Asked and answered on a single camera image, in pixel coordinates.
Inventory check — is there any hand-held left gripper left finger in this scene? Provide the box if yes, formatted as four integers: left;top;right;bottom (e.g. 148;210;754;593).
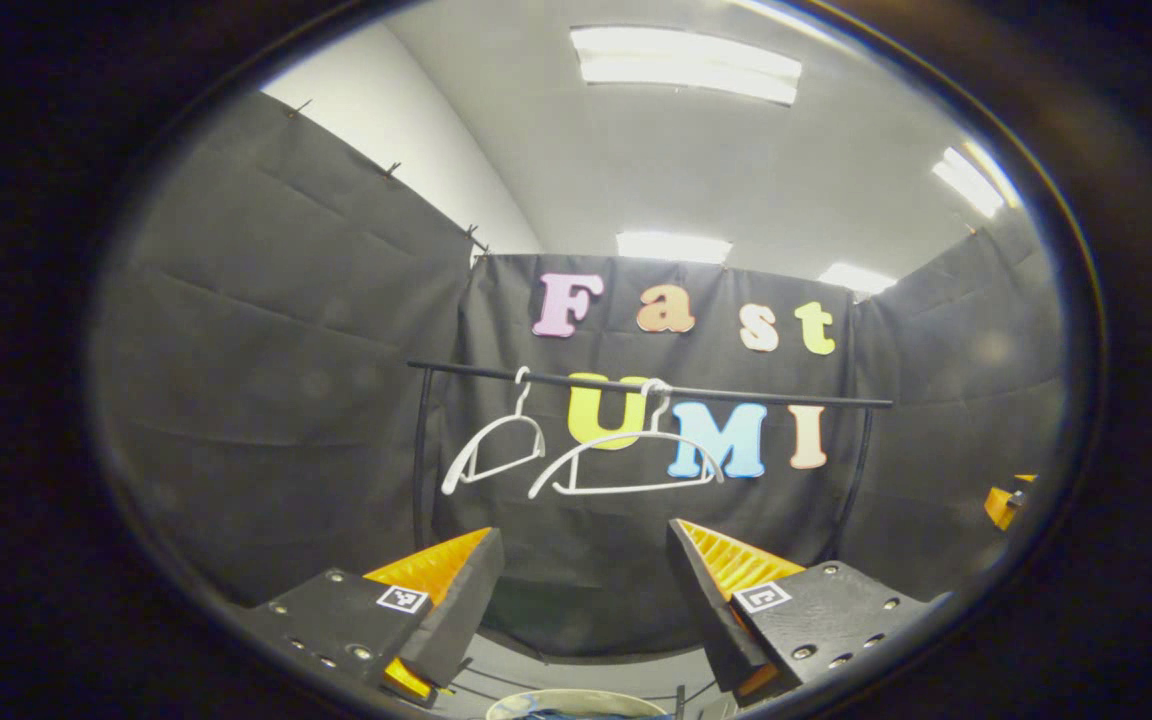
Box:
241;527;505;709

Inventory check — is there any blue jacket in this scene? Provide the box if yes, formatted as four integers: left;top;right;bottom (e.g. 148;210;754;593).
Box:
516;706;637;720

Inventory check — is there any black backdrop cloth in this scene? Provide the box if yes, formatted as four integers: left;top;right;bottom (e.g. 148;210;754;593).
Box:
96;92;1067;656

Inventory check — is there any beige laundry hamper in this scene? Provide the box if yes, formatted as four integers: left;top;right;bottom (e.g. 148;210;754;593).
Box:
486;688;672;720

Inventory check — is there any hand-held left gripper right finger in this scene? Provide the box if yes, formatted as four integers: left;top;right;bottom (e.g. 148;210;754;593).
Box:
666;518;937;706

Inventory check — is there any black clothes rack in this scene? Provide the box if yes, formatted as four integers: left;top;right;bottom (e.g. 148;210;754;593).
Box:
408;360;894;713

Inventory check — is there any white plastic hanger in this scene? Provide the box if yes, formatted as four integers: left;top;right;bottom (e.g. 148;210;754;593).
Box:
528;378;725;499
441;366;547;496

